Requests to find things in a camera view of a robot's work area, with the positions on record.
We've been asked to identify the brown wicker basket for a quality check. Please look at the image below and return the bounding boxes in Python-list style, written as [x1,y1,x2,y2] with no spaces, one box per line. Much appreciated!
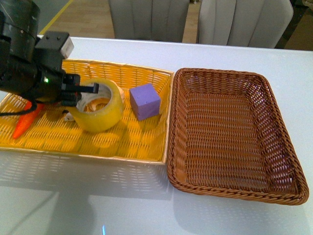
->
[167,68,309,206]

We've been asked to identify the toy panda figure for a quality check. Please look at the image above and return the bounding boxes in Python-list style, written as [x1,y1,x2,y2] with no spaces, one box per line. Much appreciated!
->
[62,110,74,121]

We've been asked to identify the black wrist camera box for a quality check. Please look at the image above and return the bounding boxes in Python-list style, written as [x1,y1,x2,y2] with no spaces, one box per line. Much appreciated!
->
[34,31,74,71]

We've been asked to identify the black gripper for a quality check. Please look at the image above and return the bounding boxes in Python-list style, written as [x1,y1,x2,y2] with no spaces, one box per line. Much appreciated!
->
[0,57,99,107]

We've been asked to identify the right grey chair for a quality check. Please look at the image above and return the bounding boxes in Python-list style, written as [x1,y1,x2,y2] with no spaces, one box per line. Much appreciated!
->
[197,0,293,48]

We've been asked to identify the orange toy carrot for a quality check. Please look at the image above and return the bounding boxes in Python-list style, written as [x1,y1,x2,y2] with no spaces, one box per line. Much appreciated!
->
[12,103,45,140]

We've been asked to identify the black cable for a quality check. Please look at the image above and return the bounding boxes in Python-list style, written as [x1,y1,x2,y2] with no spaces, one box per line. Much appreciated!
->
[0,99,38,117]

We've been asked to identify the clear yellow tape roll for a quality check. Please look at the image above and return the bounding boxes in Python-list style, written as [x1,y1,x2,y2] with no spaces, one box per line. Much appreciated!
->
[67,78,125,133]

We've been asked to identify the purple foam cube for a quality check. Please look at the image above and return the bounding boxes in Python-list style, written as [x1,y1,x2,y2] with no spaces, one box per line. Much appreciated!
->
[130,83,161,121]

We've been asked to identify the toy croissant bread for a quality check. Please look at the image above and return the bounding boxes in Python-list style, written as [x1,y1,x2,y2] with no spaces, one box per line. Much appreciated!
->
[84,97,110,112]

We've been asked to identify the grey chair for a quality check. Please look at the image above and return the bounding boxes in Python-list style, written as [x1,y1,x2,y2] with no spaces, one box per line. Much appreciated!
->
[109,0,189,43]
[197,0,293,48]

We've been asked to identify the yellow woven basket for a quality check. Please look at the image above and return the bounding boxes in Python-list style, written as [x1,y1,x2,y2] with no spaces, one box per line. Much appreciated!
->
[0,59,174,164]

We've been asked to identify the left grey chair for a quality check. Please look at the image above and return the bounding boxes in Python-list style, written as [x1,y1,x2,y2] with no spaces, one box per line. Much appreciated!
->
[109,0,189,43]

